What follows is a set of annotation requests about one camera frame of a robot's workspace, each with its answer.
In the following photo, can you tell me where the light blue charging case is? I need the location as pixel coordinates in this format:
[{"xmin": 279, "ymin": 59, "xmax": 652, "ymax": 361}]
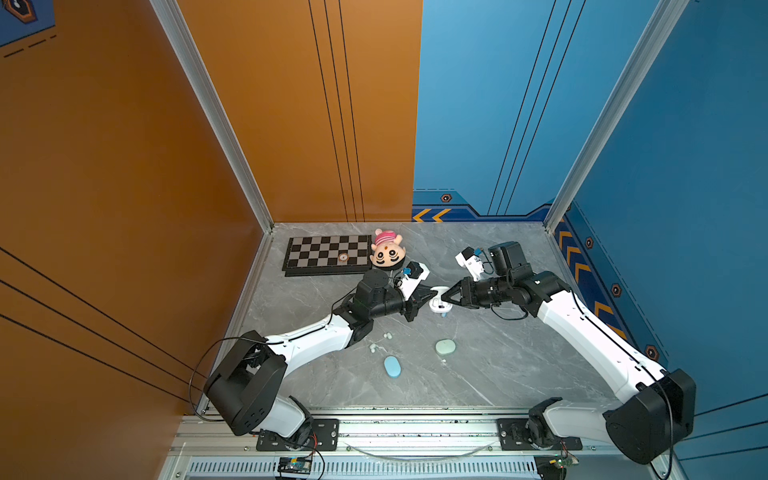
[{"xmin": 383, "ymin": 356, "xmax": 402, "ymax": 378}]

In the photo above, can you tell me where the aluminium corner post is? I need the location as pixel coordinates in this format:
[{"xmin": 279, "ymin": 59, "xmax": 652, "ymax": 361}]
[
  {"xmin": 149, "ymin": 0, "xmax": 274, "ymax": 234},
  {"xmin": 543, "ymin": 0, "xmax": 689, "ymax": 234}
]

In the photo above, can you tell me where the aluminium corner post left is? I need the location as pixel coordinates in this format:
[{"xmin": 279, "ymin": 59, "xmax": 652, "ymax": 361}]
[{"xmin": 149, "ymin": 0, "xmax": 274, "ymax": 234}]

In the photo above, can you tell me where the aluminium corner post right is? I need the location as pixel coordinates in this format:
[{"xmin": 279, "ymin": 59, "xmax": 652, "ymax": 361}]
[{"xmin": 543, "ymin": 0, "xmax": 689, "ymax": 234}]

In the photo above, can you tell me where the mint green charging case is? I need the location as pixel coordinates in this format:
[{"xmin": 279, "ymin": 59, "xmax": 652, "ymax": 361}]
[{"xmin": 435, "ymin": 339, "xmax": 456, "ymax": 356}]

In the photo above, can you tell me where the green circuit board left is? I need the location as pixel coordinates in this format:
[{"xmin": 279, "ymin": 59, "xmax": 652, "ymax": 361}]
[{"xmin": 276, "ymin": 456, "xmax": 313, "ymax": 478}]

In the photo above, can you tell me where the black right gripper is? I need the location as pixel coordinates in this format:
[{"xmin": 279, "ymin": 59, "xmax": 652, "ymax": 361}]
[{"xmin": 440, "ymin": 277, "xmax": 512, "ymax": 308}]

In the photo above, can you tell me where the pink plush doll head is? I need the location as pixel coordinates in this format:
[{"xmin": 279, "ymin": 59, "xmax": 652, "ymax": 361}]
[{"xmin": 370, "ymin": 229, "xmax": 406, "ymax": 270}]

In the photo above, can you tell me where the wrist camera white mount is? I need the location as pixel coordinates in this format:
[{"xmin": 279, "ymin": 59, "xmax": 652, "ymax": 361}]
[
  {"xmin": 455, "ymin": 247, "xmax": 495, "ymax": 281},
  {"xmin": 398, "ymin": 261, "xmax": 430, "ymax": 300}
]

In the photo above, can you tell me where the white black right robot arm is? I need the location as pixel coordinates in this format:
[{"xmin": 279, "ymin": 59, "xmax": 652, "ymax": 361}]
[{"xmin": 441, "ymin": 241, "xmax": 696, "ymax": 465}]

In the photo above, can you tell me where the green circuit board right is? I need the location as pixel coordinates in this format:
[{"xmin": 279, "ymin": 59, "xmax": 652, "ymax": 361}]
[{"xmin": 547, "ymin": 452, "xmax": 579, "ymax": 472}]

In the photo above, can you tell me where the black folding chess board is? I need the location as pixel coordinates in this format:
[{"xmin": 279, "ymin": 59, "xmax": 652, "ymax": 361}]
[{"xmin": 282, "ymin": 235, "xmax": 372, "ymax": 277}]

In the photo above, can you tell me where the white earbud charging case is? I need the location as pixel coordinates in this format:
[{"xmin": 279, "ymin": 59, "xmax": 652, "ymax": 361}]
[{"xmin": 428, "ymin": 286, "xmax": 453, "ymax": 318}]

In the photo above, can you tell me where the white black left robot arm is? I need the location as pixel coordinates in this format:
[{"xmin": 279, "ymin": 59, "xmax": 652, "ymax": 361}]
[{"xmin": 203, "ymin": 262, "xmax": 437, "ymax": 446}]

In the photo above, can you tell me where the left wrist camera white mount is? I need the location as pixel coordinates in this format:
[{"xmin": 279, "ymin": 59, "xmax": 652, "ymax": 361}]
[{"xmin": 398, "ymin": 261, "xmax": 430, "ymax": 300}]

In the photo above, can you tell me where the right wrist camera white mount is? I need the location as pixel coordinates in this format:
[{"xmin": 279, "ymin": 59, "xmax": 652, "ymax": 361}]
[{"xmin": 455, "ymin": 247, "xmax": 495, "ymax": 281}]

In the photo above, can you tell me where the green circuit board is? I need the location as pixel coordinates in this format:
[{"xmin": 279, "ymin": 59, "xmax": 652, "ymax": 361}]
[
  {"xmin": 276, "ymin": 456, "xmax": 313, "ymax": 478},
  {"xmin": 547, "ymin": 452, "xmax": 579, "ymax": 472}
]

